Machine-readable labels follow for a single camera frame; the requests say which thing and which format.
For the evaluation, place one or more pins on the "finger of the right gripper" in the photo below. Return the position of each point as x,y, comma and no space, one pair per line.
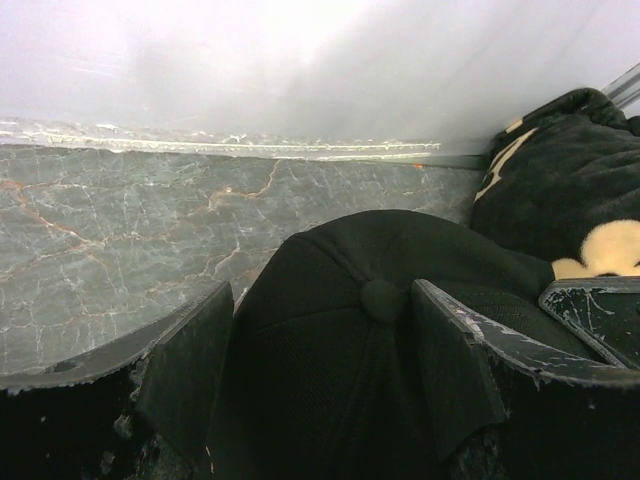
603,312

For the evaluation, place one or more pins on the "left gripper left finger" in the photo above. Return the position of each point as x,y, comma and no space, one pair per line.
138,407

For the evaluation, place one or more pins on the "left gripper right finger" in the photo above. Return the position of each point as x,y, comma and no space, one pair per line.
506,406

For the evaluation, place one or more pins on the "black baseball cap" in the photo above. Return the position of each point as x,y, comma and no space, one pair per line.
322,377

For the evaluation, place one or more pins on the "black floral plush blanket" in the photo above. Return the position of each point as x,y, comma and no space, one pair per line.
562,185

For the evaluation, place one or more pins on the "right corner aluminium post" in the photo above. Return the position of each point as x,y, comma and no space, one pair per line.
625,90

